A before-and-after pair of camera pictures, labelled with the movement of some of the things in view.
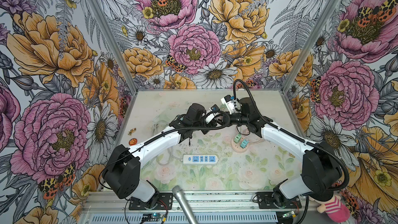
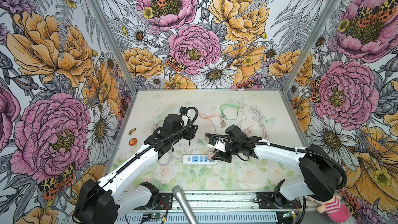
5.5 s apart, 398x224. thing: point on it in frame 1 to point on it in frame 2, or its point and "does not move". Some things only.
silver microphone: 179,195 does not move
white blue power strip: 209,159 does not move
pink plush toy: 335,209 does not move
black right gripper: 230,120 to 223,155
